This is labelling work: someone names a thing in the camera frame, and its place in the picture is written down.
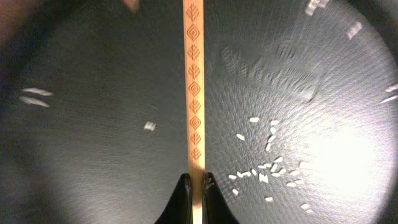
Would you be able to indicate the round black serving tray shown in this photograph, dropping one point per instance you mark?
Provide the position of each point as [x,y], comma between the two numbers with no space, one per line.
[300,111]

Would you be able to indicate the wooden chopstick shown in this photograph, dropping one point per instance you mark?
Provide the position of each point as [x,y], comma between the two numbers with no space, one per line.
[193,34]

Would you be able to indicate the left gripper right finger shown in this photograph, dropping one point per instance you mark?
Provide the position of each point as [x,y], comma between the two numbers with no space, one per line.
[215,208]

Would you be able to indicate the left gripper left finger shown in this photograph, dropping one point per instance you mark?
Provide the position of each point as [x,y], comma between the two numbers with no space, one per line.
[179,207]

